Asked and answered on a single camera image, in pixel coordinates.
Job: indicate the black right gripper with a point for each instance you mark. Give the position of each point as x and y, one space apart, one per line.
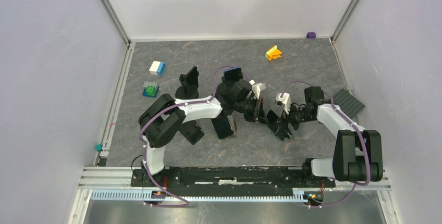
283 131

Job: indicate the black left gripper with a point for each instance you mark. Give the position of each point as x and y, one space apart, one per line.
258 114

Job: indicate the dark grey phone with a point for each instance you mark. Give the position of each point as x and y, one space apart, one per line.
224 126

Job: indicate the dark blue edged phone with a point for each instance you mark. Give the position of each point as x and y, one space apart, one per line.
232 74

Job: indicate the black folding desk stand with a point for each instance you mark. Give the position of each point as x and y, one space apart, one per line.
191 131

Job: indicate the black phone light blue edge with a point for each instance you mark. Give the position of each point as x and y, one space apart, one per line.
191 78

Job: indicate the black front phone stand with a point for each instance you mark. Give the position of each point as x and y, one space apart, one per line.
187 93

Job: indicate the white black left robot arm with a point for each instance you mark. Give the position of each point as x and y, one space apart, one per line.
167 116

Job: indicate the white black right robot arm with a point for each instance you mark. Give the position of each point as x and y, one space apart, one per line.
357 154

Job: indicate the yellow orange toy block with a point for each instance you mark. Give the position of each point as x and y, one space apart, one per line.
273 53

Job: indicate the grey studded baseplate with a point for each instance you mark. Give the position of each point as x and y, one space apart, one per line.
348 103

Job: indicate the purple small block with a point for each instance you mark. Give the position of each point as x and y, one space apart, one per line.
311 35

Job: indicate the white blue toy block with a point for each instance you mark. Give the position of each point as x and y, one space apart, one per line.
157 68

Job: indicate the green blue toy bricks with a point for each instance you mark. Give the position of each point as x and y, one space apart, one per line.
150 89

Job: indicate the teal small clip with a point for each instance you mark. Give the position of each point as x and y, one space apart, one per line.
98 147

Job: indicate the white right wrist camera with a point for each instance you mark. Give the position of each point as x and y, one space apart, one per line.
284 99

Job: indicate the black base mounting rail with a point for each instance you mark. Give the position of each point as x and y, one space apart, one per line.
238 181

